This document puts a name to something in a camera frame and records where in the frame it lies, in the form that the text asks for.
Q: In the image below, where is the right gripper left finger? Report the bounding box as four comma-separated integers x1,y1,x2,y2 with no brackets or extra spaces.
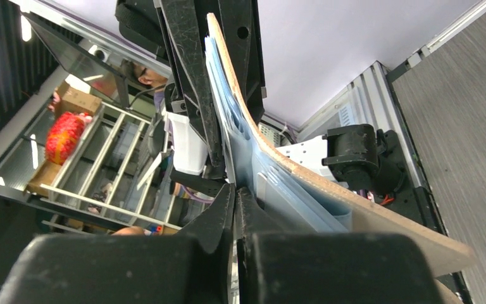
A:
0,184,235,303

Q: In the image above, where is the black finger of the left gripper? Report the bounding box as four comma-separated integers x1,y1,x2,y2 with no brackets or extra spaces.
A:
160,1,225,179

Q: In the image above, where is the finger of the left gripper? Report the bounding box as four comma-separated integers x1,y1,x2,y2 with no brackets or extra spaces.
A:
218,0,266,123

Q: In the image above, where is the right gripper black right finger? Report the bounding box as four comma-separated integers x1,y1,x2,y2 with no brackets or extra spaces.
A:
235,187,442,303

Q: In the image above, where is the clear card sleeve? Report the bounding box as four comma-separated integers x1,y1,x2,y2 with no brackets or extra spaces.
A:
204,37,352,232

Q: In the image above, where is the beige card holder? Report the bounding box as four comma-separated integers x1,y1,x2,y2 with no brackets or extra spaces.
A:
206,12,477,304

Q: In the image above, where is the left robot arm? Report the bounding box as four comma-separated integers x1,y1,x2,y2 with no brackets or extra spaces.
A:
159,1,408,196

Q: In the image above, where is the person in background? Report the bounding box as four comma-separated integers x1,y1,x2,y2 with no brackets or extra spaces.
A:
120,60,168,113

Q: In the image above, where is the cardboard box on shelf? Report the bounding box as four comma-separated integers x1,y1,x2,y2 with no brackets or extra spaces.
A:
48,80,102,118

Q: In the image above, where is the red mesh bag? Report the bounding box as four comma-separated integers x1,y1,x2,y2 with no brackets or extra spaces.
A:
45,112,93,165

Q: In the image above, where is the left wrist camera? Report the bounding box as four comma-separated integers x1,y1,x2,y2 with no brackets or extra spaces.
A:
165,112,208,175

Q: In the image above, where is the aluminium rail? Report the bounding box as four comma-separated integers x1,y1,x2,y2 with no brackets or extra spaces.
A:
297,1,486,188

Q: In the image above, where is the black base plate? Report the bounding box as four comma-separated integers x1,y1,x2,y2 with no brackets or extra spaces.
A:
368,130,475,304

